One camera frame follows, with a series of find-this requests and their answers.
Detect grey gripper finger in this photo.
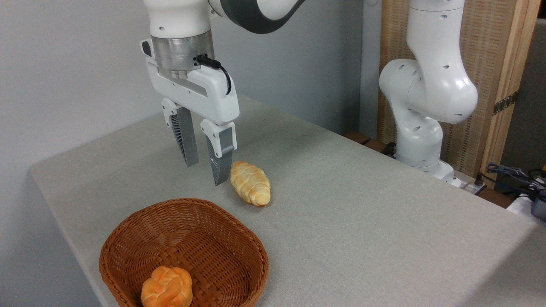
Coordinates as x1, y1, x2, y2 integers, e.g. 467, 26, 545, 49
161, 98, 200, 168
200, 119, 237, 187

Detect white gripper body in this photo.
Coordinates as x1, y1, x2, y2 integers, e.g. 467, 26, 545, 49
141, 39, 240, 127

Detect round knotted bread roll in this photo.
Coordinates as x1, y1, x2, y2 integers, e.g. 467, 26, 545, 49
141, 266, 193, 307

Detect long braided bread loaf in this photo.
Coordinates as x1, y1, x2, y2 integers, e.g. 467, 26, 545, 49
230, 161, 271, 207

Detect brown wicker basket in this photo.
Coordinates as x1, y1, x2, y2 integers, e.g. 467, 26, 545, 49
99, 198, 269, 307

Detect brown wooden blocks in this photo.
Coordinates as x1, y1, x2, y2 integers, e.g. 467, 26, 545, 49
343, 131, 397, 159

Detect woven wooden-framed screen panel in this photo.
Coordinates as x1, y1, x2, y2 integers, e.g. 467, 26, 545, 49
378, 0, 541, 188

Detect metal screen hinge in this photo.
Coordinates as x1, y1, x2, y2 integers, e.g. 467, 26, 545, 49
493, 91, 519, 116

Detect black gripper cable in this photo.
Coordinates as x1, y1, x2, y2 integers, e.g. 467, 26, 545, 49
196, 55, 232, 96

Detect blue-grey cable bundle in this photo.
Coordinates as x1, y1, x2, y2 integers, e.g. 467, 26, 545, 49
480, 163, 546, 202

